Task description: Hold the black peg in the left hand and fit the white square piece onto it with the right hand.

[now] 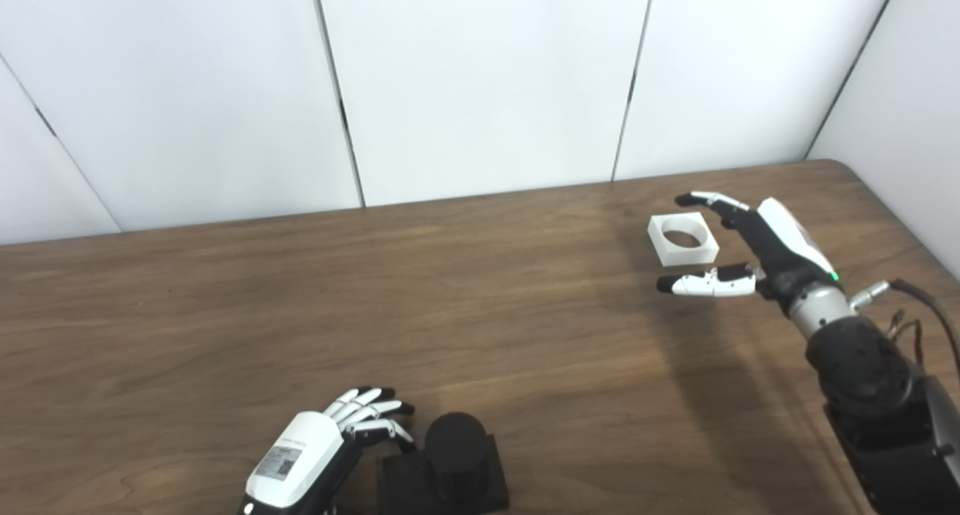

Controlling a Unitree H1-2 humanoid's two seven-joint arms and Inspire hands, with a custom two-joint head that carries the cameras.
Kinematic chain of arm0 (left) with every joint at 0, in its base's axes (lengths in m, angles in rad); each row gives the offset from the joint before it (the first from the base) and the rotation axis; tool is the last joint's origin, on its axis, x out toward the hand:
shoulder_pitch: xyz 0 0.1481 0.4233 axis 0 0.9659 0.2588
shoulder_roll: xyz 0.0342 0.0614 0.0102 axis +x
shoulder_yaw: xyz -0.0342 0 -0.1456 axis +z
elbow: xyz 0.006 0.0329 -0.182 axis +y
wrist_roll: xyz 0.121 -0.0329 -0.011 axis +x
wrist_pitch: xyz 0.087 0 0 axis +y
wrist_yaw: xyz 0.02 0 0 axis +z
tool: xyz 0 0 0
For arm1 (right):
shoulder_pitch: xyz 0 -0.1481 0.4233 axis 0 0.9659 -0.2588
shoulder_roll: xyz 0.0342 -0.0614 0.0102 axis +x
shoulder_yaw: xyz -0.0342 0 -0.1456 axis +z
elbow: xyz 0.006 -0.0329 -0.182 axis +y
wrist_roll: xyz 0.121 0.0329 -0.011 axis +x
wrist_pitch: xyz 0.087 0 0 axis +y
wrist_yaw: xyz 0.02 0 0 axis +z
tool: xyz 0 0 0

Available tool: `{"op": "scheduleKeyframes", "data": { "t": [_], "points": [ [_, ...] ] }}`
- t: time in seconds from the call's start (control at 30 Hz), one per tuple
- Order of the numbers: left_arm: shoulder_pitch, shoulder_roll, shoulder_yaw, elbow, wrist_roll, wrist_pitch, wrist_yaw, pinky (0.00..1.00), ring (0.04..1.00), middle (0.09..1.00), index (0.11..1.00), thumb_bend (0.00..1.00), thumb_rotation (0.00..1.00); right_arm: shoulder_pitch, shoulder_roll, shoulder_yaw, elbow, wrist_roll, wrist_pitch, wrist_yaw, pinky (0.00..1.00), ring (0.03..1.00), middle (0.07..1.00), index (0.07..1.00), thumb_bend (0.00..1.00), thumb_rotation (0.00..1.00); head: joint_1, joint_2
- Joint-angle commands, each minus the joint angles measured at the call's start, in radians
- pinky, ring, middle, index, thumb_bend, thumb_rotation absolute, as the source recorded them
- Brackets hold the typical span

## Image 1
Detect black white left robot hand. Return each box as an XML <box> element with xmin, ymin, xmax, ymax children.
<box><xmin>238</xmin><ymin>386</ymin><xmax>416</xmax><ymax>515</ymax></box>

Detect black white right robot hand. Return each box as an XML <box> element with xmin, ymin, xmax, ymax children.
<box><xmin>657</xmin><ymin>191</ymin><xmax>841</xmax><ymax>307</ymax></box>

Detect white square piece with hole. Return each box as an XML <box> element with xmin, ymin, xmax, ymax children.
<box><xmin>647</xmin><ymin>211</ymin><xmax>720</xmax><ymax>267</ymax></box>

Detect black peg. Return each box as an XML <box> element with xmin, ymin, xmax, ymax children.
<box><xmin>379</xmin><ymin>412</ymin><xmax>511</xmax><ymax>515</ymax></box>

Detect thin right arm wire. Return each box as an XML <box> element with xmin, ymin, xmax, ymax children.
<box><xmin>887</xmin><ymin>309</ymin><xmax>925</xmax><ymax>367</ymax></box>

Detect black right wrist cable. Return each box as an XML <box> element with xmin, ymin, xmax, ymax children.
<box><xmin>850</xmin><ymin>278</ymin><xmax>960</xmax><ymax>381</ymax></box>

